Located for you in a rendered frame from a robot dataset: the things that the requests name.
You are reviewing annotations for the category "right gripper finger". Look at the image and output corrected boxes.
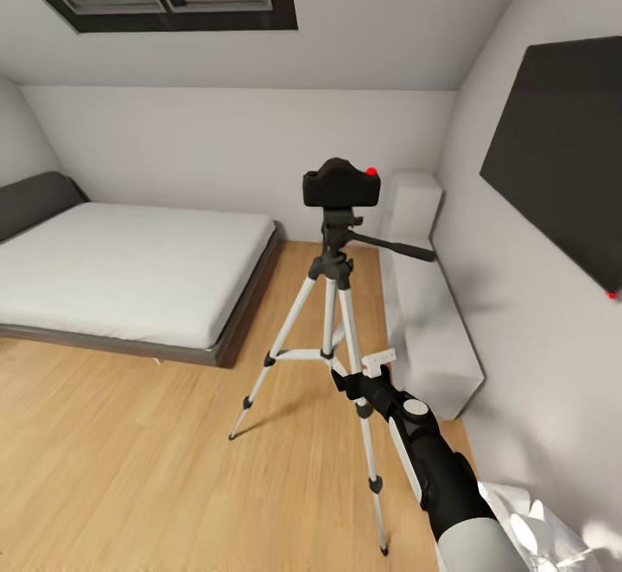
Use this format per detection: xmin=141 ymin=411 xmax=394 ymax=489
xmin=331 ymin=368 xmax=346 ymax=392

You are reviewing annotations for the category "digital camera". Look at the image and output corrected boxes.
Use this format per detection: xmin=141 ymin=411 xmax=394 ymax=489
xmin=302 ymin=158 xmax=381 ymax=207

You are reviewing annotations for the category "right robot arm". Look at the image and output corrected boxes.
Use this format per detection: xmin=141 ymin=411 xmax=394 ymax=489
xmin=331 ymin=348 xmax=531 ymax=572

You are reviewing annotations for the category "camera tripod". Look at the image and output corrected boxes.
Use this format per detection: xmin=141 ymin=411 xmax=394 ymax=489
xmin=228 ymin=207 xmax=436 ymax=556

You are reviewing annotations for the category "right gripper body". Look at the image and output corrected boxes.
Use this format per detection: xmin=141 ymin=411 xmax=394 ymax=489
xmin=346 ymin=364 xmax=395 ymax=410

